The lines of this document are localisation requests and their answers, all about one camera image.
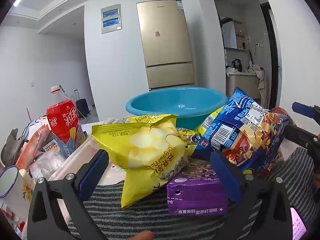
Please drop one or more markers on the clear plastic bag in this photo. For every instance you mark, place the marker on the clear plastic bag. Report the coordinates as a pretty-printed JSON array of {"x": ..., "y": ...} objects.
[{"x": 46, "y": 163}]

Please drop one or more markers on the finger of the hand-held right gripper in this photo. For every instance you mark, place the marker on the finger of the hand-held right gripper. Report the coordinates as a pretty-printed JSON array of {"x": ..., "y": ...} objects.
[
  {"x": 300, "y": 135},
  {"x": 303, "y": 109}
]

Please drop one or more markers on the gold refrigerator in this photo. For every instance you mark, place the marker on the gold refrigerator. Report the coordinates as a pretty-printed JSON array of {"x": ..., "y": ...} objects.
[{"x": 165, "y": 47}]

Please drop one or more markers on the grey electrical panel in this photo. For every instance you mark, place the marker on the grey electrical panel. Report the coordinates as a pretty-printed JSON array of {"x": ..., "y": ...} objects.
[{"x": 111, "y": 20}]

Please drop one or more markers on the blue cartoon snack bag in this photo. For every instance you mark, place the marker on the blue cartoon snack bag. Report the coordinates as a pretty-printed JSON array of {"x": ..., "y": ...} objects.
[{"x": 237, "y": 120}]

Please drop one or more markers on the orange packet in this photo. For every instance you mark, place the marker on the orange packet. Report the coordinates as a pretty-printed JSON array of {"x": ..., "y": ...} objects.
[{"x": 30, "y": 147}]

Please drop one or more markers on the blue plastic basin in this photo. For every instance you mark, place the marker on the blue plastic basin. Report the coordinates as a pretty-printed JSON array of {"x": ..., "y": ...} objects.
[{"x": 160, "y": 105}]

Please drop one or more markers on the smartphone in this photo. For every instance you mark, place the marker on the smartphone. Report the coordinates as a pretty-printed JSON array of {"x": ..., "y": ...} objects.
[{"x": 297, "y": 225}]

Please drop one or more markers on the red iced tea bottle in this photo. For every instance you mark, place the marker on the red iced tea bottle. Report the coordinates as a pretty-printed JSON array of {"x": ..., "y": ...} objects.
[{"x": 62, "y": 122}]

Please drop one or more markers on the red checkered packet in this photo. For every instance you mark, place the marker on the red checkered packet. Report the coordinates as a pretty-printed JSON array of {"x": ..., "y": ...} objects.
[{"x": 51, "y": 146}]

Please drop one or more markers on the small yellow rice cracker packet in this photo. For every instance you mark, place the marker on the small yellow rice cracker packet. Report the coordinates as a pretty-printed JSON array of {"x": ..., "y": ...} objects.
[{"x": 186, "y": 136}]

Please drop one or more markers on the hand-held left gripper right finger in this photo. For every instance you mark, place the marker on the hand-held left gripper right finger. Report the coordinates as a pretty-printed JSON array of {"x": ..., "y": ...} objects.
[{"x": 225, "y": 177}]

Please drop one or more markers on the pink printed blanket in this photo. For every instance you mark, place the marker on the pink printed blanket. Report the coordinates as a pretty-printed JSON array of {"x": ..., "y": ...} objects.
[{"x": 75, "y": 160}]

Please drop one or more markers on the black suitcase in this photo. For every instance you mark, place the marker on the black suitcase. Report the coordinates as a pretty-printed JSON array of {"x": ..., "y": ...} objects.
[{"x": 82, "y": 106}]

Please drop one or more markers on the white towel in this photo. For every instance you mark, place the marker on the white towel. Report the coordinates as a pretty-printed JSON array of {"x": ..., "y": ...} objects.
[{"x": 262, "y": 80}]

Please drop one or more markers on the person's left hand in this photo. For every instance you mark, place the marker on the person's left hand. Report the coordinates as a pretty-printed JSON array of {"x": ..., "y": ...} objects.
[{"x": 145, "y": 236}]

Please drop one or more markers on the beige vanity cabinet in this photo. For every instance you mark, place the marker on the beige vanity cabinet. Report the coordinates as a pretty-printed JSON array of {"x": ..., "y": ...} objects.
[{"x": 242, "y": 85}]

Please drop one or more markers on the bathroom mirror shelf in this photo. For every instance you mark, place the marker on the bathroom mirror shelf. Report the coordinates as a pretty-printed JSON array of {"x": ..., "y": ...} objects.
[{"x": 241, "y": 35}]

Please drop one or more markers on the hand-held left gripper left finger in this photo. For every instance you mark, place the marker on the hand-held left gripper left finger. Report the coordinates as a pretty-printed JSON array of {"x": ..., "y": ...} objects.
[{"x": 93, "y": 172}]

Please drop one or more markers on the purple milk carton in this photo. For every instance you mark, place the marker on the purple milk carton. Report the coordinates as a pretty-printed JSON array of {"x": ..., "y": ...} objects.
[{"x": 197, "y": 195}]

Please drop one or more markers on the white enamel mug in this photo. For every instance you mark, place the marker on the white enamel mug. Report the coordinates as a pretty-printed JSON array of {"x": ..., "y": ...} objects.
[{"x": 17, "y": 200}]

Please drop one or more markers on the yellow potato chips bag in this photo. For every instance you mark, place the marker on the yellow potato chips bag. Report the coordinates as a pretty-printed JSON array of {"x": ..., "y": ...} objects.
[{"x": 140, "y": 142}]

